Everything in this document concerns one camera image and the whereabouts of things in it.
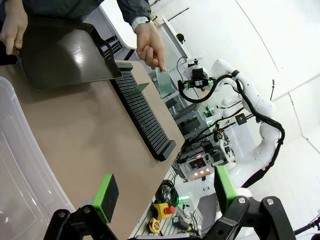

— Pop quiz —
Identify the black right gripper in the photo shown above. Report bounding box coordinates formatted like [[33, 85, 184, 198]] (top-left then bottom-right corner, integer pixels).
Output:
[[178, 67, 216, 90]]

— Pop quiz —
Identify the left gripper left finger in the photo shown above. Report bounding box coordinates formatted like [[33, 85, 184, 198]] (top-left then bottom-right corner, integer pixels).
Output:
[[43, 173, 120, 240]]

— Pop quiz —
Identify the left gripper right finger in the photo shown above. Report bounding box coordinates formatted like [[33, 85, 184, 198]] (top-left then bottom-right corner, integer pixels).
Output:
[[202, 164, 298, 240]]

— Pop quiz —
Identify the green perforated PCB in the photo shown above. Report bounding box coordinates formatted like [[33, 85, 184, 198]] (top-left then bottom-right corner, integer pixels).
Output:
[[129, 82, 151, 97], [154, 66, 174, 100]]

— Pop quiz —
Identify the dark brown serving tray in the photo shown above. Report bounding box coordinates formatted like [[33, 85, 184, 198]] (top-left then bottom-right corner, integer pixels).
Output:
[[13, 16, 123, 92]]

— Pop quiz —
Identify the person's left forearm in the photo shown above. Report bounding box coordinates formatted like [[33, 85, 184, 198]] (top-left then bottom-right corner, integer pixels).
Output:
[[116, 0, 153, 26]]

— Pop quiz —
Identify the person's left hand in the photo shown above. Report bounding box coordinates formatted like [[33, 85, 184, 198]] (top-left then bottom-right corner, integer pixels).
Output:
[[135, 21, 168, 73]]

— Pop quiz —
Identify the person's right hand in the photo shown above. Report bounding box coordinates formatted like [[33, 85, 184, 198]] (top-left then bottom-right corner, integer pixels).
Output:
[[0, 0, 28, 55]]

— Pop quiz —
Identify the computer with pink lights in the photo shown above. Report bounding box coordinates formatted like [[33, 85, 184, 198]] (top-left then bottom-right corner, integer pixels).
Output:
[[186, 155, 213, 181]]

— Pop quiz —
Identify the grey equipment shelving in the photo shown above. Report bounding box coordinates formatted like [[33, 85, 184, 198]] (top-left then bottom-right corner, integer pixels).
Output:
[[149, 69, 216, 151]]

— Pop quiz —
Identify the white open cabinet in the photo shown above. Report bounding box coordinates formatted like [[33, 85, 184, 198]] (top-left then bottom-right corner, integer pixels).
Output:
[[159, 14, 191, 63]]

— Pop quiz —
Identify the white controller cabinet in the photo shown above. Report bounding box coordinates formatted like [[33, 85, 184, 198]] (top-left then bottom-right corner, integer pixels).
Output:
[[219, 124, 258, 163]]

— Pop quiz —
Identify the black yellow screwdriver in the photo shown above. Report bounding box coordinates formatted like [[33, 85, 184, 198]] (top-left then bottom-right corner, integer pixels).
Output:
[[179, 221, 200, 235]]

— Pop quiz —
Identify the black square mounting plate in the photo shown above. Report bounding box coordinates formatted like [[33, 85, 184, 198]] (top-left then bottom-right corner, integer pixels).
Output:
[[235, 113, 248, 126]]

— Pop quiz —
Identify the yellow emergency stop box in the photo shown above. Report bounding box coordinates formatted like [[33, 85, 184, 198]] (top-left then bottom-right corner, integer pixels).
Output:
[[152, 202, 177, 221]]

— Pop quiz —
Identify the yellow black tape measure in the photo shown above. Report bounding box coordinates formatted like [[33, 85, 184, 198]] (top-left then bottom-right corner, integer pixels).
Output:
[[149, 217, 161, 235]]

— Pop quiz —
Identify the black slotted PCB rack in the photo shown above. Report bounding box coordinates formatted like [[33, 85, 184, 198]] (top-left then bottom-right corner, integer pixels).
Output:
[[109, 62, 177, 162]]

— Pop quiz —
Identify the white wrist watch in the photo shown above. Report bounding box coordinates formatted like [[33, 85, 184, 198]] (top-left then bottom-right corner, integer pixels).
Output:
[[131, 16, 151, 34]]

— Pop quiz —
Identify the clear plastic storage box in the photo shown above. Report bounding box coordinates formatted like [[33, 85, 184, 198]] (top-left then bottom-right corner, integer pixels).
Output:
[[0, 76, 76, 240]]

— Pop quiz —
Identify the coiled black green cable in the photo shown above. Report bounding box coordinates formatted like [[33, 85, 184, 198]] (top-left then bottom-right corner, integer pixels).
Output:
[[155, 179, 180, 208]]

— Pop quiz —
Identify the thin black wall pole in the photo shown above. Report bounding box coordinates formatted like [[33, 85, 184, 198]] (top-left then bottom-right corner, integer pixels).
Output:
[[268, 78, 276, 104]]

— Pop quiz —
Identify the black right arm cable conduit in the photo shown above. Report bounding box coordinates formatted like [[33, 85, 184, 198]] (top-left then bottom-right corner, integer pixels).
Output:
[[177, 71, 286, 188]]

